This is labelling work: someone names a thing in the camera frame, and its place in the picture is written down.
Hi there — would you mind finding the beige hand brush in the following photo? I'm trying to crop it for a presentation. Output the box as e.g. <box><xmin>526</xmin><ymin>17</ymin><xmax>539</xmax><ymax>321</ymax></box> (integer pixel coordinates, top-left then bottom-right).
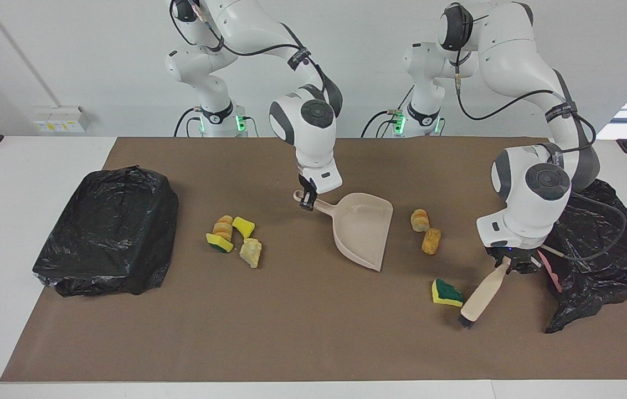
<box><xmin>458</xmin><ymin>256</ymin><xmax>512</xmax><ymax>329</ymax></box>

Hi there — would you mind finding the beige plastic dustpan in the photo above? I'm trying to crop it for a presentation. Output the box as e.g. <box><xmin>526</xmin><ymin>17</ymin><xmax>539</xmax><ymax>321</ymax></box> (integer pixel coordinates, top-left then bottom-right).
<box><xmin>293</xmin><ymin>190</ymin><xmax>394</xmax><ymax>272</ymax></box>

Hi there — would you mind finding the green and yellow sponge wedge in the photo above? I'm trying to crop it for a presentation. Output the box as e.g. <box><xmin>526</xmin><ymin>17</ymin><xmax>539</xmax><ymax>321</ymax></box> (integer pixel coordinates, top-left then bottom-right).
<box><xmin>431</xmin><ymin>278</ymin><xmax>464</xmax><ymax>308</ymax></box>

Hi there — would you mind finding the plain yellow sponge piece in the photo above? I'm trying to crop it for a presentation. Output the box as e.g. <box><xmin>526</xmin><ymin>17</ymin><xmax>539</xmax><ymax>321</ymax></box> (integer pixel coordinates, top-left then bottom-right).
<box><xmin>232</xmin><ymin>216</ymin><xmax>256</xmax><ymax>239</ymax></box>

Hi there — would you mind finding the pale croissant piece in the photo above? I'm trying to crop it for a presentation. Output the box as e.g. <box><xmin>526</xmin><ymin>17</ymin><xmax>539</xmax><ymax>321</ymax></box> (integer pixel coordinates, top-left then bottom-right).
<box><xmin>239</xmin><ymin>238</ymin><xmax>263</xmax><ymax>269</ymax></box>

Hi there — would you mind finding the yellow sponge with green pad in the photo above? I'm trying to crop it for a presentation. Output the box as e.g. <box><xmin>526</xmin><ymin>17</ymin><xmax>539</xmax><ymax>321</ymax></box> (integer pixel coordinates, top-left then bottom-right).
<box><xmin>205</xmin><ymin>233</ymin><xmax>235</xmax><ymax>254</ymax></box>

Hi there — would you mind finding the pink bin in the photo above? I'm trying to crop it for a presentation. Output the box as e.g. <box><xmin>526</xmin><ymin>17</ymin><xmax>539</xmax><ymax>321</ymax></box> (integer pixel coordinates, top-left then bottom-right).
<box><xmin>537</xmin><ymin>250</ymin><xmax>563</xmax><ymax>293</ymax></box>

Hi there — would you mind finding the black bag over pink bin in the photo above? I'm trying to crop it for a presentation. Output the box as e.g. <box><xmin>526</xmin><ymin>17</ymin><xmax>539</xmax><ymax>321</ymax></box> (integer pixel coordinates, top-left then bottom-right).
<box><xmin>535</xmin><ymin>177</ymin><xmax>627</xmax><ymax>334</ymax></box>

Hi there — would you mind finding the black trash bag bin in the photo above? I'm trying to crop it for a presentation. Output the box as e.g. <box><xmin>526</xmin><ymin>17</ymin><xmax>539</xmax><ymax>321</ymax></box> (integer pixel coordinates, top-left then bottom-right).
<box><xmin>32</xmin><ymin>165</ymin><xmax>179</xmax><ymax>298</ymax></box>

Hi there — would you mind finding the brown table mat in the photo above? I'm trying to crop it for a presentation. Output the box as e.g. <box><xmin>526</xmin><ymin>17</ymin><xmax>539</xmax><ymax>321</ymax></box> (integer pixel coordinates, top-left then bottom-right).
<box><xmin>1</xmin><ymin>137</ymin><xmax>627</xmax><ymax>383</ymax></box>

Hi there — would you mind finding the black base cable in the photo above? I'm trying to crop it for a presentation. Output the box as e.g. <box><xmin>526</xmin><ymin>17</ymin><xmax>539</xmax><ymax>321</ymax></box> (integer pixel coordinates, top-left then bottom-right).
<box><xmin>361</xmin><ymin>109</ymin><xmax>403</xmax><ymax>138</ymax></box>
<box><xmin>173</xmin><ymin>107</ymin><xmax>203</xmax><ymax>137</ymax></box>

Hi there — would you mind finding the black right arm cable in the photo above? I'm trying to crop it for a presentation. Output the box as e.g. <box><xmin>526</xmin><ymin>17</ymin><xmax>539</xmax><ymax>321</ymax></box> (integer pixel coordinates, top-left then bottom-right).
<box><xmin>169</xmin><ymin>0</ymin><xmax>343</xmax><ymax>120</ymax></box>

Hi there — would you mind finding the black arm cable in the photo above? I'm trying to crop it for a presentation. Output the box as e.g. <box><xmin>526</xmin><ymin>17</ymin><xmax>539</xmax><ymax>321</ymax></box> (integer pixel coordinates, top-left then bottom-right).
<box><xmin>169</xmin><ymin>0</ymin><xmax>343</xmax><ymax>120</ymax></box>
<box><xmin>454</xmin><ymin>47</ymin><xmax>627</xmax><ymax>262</ymax></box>

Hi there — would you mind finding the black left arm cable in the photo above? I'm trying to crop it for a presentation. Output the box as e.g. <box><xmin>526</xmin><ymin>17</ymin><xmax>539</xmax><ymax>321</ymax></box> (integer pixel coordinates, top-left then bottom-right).
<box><xmin>454</xmin><ymin>47</ymin><xmax>627</xmax><ymax>262</ymax></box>

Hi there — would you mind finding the white wall socket box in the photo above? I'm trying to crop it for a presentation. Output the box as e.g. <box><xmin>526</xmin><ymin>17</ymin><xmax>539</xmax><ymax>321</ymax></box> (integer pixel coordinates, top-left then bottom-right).
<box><xmin>33</xmin><ymin>106</ymin><xmax>91</xmax><ymax>134</ymax></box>

